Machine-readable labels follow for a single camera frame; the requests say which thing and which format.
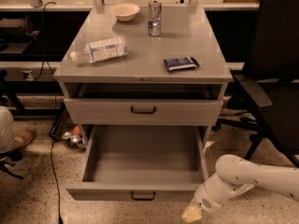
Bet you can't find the silver can on floor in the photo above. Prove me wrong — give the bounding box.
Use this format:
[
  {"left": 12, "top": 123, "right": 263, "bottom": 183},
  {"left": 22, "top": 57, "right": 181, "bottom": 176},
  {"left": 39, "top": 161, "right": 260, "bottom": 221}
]
[
  {"left": 70, "top": 134, "right": 81, "bottom": 144},
  {"left": 62, "top": 132, "right": 72, "bottom": 140}
]

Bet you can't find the person's brown shoe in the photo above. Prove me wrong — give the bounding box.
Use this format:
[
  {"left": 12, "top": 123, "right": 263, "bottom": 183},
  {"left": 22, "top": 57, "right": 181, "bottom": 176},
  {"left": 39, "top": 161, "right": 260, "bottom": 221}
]
[{"left": 13, "top": 130, "right": 34, "bottom": 150}]

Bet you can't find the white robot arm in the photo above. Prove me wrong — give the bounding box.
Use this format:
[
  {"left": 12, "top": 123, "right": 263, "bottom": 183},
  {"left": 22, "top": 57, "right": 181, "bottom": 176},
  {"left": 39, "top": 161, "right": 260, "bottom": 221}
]
[{"left": 181, "top": 154, "right": 299, "bottom": 223}]

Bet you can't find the grey drawer cabinet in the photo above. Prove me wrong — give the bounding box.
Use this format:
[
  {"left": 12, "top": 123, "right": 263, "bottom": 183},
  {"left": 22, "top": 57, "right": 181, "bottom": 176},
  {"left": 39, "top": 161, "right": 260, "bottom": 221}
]
[{"left": 54, "top": 6, "right": 232, "bottom": 140}]

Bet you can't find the wall power outlet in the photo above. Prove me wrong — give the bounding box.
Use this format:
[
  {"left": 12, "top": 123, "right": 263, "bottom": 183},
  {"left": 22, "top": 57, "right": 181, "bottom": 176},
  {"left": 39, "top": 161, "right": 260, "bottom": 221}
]
[{"left": 22, "top": 70, "right": 34, "bottom": 81}]

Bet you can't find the silver drink can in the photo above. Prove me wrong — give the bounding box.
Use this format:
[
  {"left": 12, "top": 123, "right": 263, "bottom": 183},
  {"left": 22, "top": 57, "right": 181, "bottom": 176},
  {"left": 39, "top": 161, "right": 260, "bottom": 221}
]
[{"left": 148, "top": 0, "right": 162, "bottom": 36}]

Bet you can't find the beige bowl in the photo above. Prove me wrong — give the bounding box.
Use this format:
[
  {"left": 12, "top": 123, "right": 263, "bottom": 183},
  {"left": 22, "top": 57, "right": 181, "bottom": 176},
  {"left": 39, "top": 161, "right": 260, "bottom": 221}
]
[{"left": 109, "top": 3, "right": 140, "bottom": 22}]

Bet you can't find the black power cable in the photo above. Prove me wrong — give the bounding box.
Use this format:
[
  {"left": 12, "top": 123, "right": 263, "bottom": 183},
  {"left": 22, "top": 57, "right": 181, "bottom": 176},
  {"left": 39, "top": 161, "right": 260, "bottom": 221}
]
[{"left": 25, "top": 1, "right": 64, "bottom": 224}]

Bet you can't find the dark blue snack packet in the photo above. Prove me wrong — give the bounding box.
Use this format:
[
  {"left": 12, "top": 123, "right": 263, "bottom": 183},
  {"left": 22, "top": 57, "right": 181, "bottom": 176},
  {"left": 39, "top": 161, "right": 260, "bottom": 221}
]
[{"left": 164, "top": 57, "right": 200, "bottom": 72}]

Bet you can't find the clear plastic water bottle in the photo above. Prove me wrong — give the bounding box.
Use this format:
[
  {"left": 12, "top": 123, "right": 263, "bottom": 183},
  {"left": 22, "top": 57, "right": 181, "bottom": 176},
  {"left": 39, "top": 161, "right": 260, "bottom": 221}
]
[{"left": 70, "top": 36, "right": 129, "bottom": 63}]

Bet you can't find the black office chair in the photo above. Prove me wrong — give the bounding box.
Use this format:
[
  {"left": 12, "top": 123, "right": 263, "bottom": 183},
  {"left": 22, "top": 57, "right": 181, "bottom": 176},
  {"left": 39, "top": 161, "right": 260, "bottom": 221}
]
[{"left": 217, "top": 0, "right": 299, "bottom": 166}]

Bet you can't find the grey drawer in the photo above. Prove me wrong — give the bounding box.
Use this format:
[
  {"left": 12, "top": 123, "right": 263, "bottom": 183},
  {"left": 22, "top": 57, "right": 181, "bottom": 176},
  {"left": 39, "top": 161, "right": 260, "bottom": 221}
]
[
  {"left": 64, "top": 98, "right": 222, "bottom": 126},
  {"left": 67, "top": 126, "right": 208, "bottom": 202}
]

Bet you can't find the grey top drawer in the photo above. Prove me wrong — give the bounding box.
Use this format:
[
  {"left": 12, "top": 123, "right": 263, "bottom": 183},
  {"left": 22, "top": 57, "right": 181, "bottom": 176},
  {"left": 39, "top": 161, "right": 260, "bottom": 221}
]
[{"left": 64, "top": 98, "right": 222, "bottom": 126}]

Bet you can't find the person's white trouser leg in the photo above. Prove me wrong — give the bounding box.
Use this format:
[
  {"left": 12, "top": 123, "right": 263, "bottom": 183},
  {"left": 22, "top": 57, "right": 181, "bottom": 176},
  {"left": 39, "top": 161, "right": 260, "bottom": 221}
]
[{"left": 0, "top": 106, "right": 15, "bottom": 153}]

